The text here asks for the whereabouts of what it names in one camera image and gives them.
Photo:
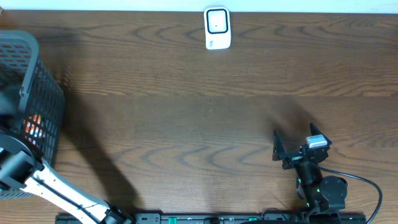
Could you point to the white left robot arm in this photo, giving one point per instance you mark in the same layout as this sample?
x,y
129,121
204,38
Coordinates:
x,y
24,167

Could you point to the orange small snack box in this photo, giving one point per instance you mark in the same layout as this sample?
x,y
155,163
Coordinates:
x,y
33,127

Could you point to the black mesh plastic basket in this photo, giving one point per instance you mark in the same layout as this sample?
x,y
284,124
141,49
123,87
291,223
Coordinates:
x,y
22,66

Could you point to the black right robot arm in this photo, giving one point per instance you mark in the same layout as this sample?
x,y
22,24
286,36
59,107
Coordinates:
x,y
323,194

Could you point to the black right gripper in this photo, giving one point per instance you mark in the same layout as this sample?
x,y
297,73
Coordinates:
x,y
279,150

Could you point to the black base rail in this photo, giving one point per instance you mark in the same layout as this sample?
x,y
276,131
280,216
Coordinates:
x,y
273,217

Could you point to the white barcode scanner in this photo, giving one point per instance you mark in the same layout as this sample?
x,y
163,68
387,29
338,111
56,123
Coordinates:
x,y
217,28

